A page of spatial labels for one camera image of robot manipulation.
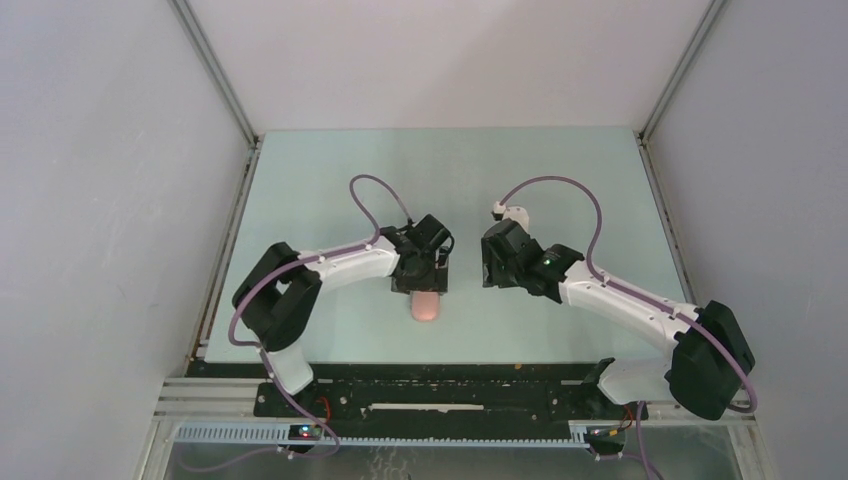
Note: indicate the aluminium frame post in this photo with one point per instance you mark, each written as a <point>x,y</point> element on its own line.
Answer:
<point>704,28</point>
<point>198,38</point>

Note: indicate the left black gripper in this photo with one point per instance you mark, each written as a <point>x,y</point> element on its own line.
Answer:
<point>435,280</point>

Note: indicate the right controller board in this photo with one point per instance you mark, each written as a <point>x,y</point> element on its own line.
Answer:
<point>608,435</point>

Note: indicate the aluminium extrusion rail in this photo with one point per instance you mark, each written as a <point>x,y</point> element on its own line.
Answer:
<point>670,413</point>

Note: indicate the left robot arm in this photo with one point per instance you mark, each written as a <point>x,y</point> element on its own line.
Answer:
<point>276,299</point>

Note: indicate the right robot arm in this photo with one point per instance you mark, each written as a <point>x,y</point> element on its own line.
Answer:
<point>703,353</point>

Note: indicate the right aluminium frame post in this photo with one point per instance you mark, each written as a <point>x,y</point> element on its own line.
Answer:
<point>704,28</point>

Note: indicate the left aluminium frame post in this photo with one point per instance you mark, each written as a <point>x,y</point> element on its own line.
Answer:
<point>198,38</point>

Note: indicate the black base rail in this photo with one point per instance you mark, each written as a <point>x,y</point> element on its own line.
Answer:
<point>537,400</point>

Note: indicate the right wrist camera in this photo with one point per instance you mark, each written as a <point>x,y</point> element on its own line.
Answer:
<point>517,214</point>

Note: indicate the left controller board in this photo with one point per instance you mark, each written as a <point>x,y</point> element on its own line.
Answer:
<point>305,432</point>

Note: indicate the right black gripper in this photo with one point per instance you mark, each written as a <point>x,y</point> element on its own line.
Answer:
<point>491,274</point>

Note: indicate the controller board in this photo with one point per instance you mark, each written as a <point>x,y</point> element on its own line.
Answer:
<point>305,432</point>
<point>608,435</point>

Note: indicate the white cable duct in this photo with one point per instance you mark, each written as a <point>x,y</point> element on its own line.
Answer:
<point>284,434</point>

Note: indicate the pink glasses case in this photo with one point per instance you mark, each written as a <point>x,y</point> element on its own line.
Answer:
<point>425,306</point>

